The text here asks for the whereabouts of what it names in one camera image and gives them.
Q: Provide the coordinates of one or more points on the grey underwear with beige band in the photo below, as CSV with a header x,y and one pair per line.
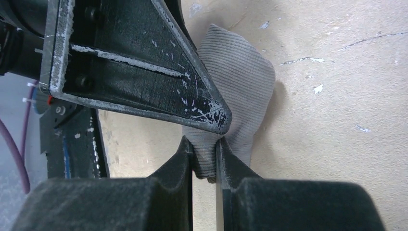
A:
x,y
245,80

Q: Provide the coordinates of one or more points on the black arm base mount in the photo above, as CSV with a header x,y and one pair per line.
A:
x,y
71,139

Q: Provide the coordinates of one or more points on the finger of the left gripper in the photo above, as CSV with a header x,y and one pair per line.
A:
x,y
129,56

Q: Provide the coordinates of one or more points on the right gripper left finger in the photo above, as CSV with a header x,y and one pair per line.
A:
x,y
159,202

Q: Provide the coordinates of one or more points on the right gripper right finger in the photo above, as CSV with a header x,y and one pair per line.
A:
x,y
248,202

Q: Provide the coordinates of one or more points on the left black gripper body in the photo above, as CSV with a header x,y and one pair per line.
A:
x,y
22,29

